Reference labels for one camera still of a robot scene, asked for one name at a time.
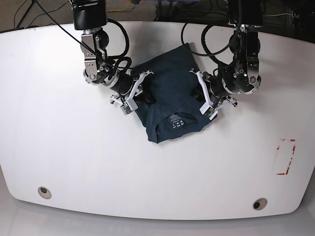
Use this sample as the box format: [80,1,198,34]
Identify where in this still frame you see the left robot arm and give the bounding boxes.
[201,0,263,103]

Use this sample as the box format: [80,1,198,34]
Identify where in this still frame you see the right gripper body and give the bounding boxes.
[115,76,140,98]

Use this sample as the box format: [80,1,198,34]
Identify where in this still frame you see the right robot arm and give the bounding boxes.
[71,0,140,101]

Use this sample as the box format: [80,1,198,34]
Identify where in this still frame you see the table cable grommet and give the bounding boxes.
[252,198,268,210]
[38,187,52,200]

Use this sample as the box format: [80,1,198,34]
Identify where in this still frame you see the yellow cable on floor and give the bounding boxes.
[108,0,138,14]

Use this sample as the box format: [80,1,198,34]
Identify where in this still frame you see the dark teal t-shirt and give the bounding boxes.
[131,46,211,144]

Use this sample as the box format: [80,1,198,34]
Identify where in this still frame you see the left table cable grommet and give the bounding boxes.
[38,187,52,200]

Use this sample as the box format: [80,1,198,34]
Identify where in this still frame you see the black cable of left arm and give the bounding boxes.
[181,0,244,74]

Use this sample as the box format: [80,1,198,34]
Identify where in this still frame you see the red tape rectangle marking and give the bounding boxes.
[274,139,296,176]

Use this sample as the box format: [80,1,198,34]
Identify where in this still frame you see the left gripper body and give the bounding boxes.
[206,76,230,100]

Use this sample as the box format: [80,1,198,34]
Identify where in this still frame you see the right table cable grommet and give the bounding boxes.
[252,198,268,210]

